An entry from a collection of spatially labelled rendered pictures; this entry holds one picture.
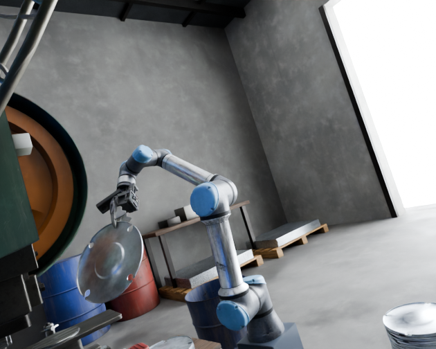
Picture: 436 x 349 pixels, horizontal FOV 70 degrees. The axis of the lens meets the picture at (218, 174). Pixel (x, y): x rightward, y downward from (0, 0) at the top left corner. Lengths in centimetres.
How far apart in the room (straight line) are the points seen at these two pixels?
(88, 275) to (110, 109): 395
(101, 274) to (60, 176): 48
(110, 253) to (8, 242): 42
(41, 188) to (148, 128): 375
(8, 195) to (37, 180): 59
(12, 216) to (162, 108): 460
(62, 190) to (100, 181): 318
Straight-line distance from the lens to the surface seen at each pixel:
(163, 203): 488
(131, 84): 533
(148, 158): 135
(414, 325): 170
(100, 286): 121
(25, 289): 101
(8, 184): 91
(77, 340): 105
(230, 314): 120
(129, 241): 118
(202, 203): 112
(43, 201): 147
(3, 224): 89
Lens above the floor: 103
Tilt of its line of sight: 4 degrees up
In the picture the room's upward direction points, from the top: 17 degrees counter-clockwise
